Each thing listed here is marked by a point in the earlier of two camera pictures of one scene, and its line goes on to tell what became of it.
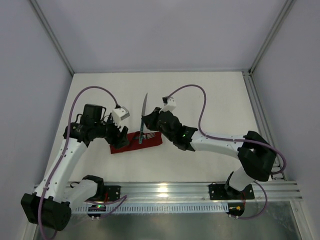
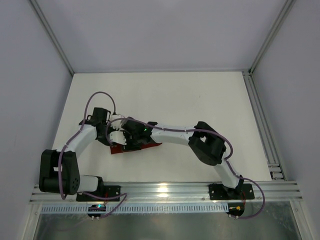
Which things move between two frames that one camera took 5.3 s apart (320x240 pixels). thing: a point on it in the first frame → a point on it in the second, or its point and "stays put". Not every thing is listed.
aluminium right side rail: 264,122 stays put
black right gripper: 155,120 → 132,139
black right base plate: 218,192 stays put
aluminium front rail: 271,192 stays put
